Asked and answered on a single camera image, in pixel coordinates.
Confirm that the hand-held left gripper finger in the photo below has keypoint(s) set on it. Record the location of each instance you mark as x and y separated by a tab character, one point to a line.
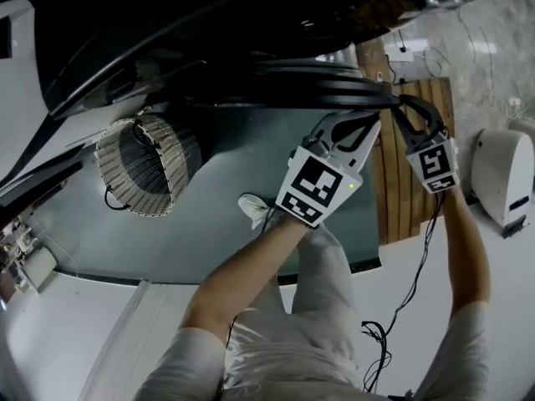
330	125
368	148

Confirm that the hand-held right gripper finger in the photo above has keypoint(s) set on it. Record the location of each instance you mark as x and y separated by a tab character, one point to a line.
407	128
434	119

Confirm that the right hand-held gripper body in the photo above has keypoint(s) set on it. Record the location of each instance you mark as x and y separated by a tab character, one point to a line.
434	165

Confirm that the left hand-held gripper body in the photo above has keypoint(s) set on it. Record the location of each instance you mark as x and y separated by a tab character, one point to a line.
317	182

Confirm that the person's left forearm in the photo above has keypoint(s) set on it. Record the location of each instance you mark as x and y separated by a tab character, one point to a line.
242	274

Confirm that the person's right forearm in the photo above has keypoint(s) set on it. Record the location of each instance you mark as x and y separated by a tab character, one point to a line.
464	245

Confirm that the white room door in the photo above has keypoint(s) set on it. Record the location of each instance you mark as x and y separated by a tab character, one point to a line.
62	341

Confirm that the wooden slat board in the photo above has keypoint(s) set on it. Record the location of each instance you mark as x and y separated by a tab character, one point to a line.
401	182

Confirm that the white rounded appliance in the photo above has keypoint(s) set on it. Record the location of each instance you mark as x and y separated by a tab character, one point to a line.
501	169

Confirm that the person's left white shoe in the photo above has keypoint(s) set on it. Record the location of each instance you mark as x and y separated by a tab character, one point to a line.
251	207

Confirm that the white power strip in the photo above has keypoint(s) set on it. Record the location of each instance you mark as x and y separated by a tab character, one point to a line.
403	52

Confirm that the person's white trousers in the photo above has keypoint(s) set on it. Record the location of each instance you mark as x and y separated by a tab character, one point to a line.
322	274

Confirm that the slatted white laundry basket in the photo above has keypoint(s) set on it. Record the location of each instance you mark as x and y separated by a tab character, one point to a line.
138	169

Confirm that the person's white shirt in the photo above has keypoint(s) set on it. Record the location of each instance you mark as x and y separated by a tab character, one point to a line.
188	366

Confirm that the dark bench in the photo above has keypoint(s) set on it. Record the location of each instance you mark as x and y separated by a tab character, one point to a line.
37	186

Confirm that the white panel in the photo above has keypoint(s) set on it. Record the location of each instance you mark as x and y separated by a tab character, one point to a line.
18	27

